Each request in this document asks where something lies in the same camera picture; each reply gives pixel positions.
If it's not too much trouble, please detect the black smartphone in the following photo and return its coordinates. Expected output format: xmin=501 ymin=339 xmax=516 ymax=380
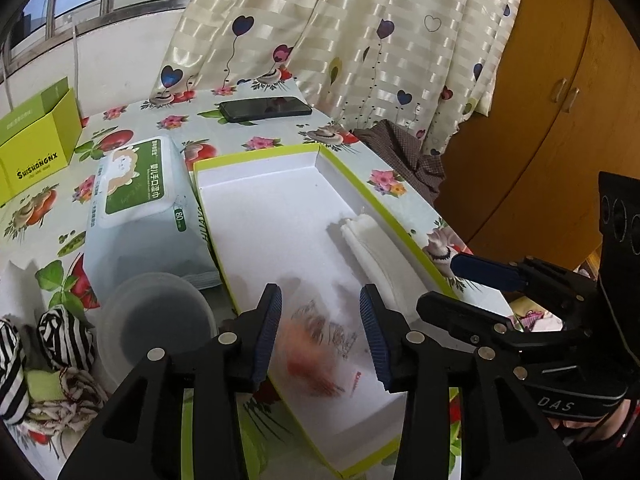
xmin=218 ymin=96 xmax=313 ymax=124

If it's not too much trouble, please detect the floral patterned cloth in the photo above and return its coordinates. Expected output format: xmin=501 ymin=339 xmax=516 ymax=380
xmin=25 ymin=366 xmax=108 ymax=436

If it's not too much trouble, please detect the fruit print tablecloth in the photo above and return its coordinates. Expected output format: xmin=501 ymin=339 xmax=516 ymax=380
xmin=0 ymin=80 xmax=516 ymax=480

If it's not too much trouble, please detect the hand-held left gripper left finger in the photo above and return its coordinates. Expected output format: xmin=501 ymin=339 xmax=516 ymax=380
xmin=57 ymin=283 xmax=283 ymax=480

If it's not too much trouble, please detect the wet wipes pack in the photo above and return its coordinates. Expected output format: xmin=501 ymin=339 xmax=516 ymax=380
xmin=82 ymin=136 xmax=223 ymax=291

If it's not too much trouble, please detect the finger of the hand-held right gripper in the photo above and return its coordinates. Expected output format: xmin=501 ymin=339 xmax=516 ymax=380
xmin=450 ymin=252 xmax=598 ymax=312
xmin=416 ymin=290 xmax=576 ymax=357

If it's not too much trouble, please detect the pink patterned cloth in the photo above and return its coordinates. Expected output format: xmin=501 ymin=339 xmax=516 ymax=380
xmin=510 ymin=296 xmax=563 ymax=333

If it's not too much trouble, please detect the clear plastic bag red print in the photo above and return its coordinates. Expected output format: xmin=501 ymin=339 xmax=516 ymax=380
xmin=277 ymin=280 xmax=373 ymax=401

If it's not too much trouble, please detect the white towel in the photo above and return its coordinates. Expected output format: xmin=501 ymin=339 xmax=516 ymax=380
xmin=327 ymin=212 xmax=426 ymax=318

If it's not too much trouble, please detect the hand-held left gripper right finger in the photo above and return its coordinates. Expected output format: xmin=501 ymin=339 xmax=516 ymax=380
xmin=359 ymin=283 xmax=583 ymax=480

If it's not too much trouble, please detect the white cable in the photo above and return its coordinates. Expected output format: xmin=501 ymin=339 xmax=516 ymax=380
xmin=70 ymin=22 xmax=83 ymax=96
xmin=0 ymin=42 xmax=15 ymax=111

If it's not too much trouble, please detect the heart print striped curtain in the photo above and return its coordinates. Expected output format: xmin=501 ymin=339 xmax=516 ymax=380
xmin=161 ymin=0 xmax=530 ymax=157

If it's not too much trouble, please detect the black white striped sock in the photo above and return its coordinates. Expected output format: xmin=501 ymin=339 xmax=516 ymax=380
xmin=0 ymin=317 xmax=28 ymax=426
xmin=37 ymin=306 xmax=97 ymax=373

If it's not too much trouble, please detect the translucent plastic container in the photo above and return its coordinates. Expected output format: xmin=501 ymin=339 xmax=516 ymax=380
xmin=96 ymin=272 xmax=218 ymax=396

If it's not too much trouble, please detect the wooden wardrobe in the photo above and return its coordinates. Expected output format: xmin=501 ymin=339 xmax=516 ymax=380
xmin=435 ymin=0 xmax=640 ymax=281

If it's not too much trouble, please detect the yellow-green cardboard box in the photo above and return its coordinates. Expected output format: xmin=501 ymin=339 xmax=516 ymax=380
xmin=0 ymin=76 xmax=83 ymax=207

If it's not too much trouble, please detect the small green cloth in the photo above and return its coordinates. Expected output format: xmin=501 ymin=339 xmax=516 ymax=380
xmin=25 ymin=369 xmax=66 ymax=402

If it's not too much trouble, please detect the person's right hand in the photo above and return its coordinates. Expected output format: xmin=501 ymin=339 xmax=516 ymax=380
xmin=555 ymin=395 xmax=640 ymax=456

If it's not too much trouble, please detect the brown checkered cloth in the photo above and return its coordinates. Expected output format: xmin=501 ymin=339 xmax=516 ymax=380
xmin=352 ymin=119 xmax=446 ymax=206

